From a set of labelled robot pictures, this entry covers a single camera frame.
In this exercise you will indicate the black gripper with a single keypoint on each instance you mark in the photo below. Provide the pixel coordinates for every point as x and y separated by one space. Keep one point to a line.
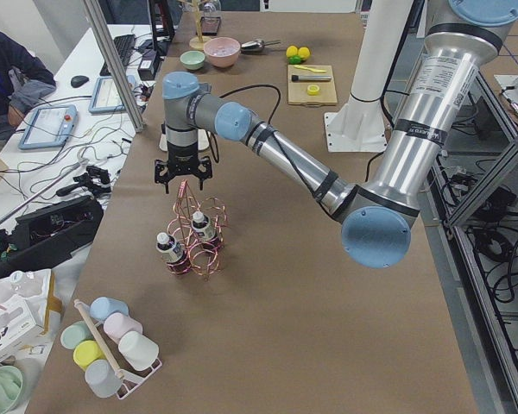
182 156

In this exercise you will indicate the copper wire bottle basket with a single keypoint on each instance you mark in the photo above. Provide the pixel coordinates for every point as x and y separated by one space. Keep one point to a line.
203 256

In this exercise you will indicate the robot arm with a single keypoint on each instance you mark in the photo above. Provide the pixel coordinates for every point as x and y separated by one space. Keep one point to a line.
376 216

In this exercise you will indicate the tea bottle rear centre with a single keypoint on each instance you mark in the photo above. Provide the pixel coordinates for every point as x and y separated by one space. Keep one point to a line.
204 229

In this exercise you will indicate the tea bottle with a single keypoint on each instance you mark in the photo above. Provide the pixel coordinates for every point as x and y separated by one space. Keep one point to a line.
173 253
204 229

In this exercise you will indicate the tea bottle left side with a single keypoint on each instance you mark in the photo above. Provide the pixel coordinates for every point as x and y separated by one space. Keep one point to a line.
173 253

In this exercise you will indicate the cream rabbit tray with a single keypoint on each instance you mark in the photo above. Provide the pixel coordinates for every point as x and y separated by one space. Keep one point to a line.
183 138

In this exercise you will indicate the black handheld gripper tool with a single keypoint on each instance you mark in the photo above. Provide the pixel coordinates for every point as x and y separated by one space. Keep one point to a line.
96 180

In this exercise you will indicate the far teach pendant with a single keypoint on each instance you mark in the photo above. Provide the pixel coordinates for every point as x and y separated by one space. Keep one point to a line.
105 97

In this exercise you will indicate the teach pendant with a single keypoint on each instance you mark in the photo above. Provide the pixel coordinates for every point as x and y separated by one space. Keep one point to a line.
49 127
105 97

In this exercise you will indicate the green bowl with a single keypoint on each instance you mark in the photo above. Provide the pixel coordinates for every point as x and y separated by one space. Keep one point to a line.
192 60

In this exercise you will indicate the pink bowl of ice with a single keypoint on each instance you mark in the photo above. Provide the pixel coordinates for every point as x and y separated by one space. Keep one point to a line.
222 52

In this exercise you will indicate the wooden cup tree stand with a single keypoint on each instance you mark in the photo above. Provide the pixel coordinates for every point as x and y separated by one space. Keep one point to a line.
190 23

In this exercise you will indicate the wooden cutting board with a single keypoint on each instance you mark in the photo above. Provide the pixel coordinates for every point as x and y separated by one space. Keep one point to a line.
297 94

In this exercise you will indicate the black keyboard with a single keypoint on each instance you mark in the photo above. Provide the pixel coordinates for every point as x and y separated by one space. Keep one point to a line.
124 45

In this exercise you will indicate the black computer mouse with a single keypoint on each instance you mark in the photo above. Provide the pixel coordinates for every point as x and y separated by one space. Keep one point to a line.
78 81

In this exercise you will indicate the near teach pendant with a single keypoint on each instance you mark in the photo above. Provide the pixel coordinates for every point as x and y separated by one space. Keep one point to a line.
49 127

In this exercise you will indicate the stainless steel ice scoop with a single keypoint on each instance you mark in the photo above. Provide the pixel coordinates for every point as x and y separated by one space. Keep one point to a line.
257 45

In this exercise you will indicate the steel cylinder muddler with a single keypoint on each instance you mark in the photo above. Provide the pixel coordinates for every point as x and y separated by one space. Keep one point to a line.
310 78

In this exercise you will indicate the black framed board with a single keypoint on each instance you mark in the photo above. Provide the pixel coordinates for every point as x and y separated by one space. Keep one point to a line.
210 25

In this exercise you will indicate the black equipment case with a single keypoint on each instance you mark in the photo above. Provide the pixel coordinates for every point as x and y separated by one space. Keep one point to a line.
48 236

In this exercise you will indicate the yellow plastic knife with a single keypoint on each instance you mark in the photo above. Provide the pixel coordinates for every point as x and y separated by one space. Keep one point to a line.
310 69

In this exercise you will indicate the half lemon slice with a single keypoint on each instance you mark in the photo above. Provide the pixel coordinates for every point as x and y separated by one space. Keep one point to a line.
313 90

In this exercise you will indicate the yellow lemon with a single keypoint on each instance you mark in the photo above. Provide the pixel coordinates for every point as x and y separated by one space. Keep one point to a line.
292 51

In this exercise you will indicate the light blue plastic cup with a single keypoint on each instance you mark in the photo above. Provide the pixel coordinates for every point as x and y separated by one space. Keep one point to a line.
102 307

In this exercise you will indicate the green lime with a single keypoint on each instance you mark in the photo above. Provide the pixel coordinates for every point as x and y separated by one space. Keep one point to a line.
304 53

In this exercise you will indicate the pink plastic cup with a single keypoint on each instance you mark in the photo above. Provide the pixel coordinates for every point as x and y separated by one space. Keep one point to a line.
117 325

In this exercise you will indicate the white plastic cup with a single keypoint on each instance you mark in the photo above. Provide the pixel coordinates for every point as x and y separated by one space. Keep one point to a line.
139 351

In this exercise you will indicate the seated person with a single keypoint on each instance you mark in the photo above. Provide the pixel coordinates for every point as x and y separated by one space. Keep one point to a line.
24 82

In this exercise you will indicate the green plastic cup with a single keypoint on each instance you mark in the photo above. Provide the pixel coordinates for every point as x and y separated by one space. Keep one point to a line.
75 334

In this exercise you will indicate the yellow plastic cup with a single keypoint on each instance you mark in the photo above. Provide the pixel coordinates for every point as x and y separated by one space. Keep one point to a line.
86 352

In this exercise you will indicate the grey plastic cup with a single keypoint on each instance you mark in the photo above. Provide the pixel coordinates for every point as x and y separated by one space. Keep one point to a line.
101 378

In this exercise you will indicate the white cardboard box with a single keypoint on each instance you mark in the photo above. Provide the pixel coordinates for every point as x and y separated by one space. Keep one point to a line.
19 326

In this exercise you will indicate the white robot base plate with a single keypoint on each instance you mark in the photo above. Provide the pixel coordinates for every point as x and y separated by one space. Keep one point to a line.
346 131

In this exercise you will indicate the aluminium frame post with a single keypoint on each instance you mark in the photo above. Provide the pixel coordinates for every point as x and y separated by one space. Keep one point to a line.
108 50

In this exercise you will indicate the white wire cup rack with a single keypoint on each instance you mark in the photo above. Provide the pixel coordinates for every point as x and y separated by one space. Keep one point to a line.
131 378

